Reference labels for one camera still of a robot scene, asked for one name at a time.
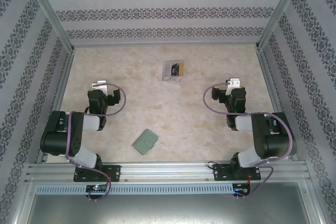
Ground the aluminium side rail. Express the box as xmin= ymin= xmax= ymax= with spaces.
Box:
xmin=256 ymin=49 xmax=299 ymax=162
xmin=36 ymin=49 xmax=76 ymax=163

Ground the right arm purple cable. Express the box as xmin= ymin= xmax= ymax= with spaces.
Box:
xmin=204 ymin=83 xmax=295 ymax=199

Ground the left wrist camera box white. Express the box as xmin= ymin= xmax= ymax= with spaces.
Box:
xmin=91 ymin=80 xmax=109 ymax=90

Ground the green card holder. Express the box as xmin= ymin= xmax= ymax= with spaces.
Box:
xmin=132 ymin=129 xmax=159 ymax=156

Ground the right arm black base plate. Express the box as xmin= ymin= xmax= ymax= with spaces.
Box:
xmin=213 ymin=163 xmax=262 ymax=182

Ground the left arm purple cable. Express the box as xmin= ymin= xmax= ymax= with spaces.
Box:
xmin=65 ymin=83 xmax=127 ymax=202

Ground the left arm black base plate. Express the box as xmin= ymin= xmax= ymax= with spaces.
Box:
xmin=73 ymin=165 xmax=121 ymax=183

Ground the aluminium mounting rail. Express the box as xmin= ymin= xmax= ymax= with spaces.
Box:
xmin=25 ymin=161 xmax=308 ymax=183

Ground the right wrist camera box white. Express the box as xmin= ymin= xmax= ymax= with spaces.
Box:
xmin=225 ymin=77 xmax=242 ymax=96

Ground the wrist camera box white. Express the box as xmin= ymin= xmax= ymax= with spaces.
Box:
xmin=91 ymin=80 xmax=109 ymax=90
xmin=225 ymin=77 xmax=242 ymax=96

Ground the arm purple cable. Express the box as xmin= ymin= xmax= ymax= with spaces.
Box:
xmin=204 ymin=83 xmax=295 ymax=199
xmin=65 ymin=83 xmax=127 ymax=202

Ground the slotted grey cable duct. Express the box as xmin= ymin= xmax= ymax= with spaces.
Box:
xmin=35 ymin=184 xmax=235 ymax=195

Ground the aluminium frame post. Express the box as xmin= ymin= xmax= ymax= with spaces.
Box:
xmin=256 ymin=0 xmax=308 ymax=51
xmin=23 ymin=0 xmax=76 ymax=53

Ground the grey metal sheet panel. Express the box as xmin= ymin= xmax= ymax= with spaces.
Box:
xmin=15 ymin=182 xmax=322 ymax=224

